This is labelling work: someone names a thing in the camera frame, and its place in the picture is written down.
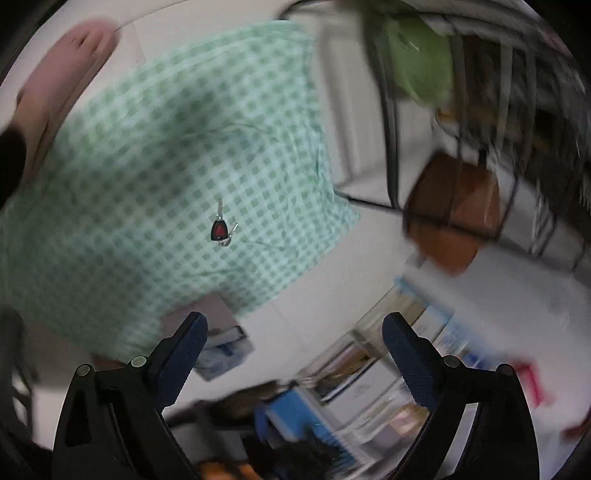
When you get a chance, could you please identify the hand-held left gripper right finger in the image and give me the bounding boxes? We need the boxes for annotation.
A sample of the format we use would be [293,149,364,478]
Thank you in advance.
[382,311,541,480]

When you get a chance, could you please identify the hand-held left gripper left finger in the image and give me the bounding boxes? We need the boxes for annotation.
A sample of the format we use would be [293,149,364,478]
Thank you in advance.
[52,311,208,480]

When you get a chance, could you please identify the keys with red fob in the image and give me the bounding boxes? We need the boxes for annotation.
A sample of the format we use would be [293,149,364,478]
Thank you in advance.
[210,198,240,247]

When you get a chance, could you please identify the white and blue air cooler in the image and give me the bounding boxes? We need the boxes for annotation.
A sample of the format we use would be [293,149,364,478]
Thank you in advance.
[254,385,370,469]

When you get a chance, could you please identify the brown bean bag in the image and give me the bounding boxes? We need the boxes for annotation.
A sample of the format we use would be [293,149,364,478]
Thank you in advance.
[405,153,503,277]

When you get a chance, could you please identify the green checked cloth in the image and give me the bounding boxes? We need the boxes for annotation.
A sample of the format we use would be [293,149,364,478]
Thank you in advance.
[0,21,363,365]

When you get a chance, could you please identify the black metal rack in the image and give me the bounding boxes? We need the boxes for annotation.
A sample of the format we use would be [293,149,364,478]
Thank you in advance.
[277,0,591,278]

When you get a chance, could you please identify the person's right leg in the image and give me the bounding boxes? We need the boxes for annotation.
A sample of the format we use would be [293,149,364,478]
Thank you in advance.
[0,127,27,206]

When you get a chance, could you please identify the pink slipper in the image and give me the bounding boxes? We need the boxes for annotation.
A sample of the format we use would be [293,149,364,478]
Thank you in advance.
[16,18,122,182]

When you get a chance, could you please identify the green plastic basin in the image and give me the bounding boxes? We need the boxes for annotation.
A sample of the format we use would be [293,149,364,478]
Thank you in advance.
[382,14,455,109]

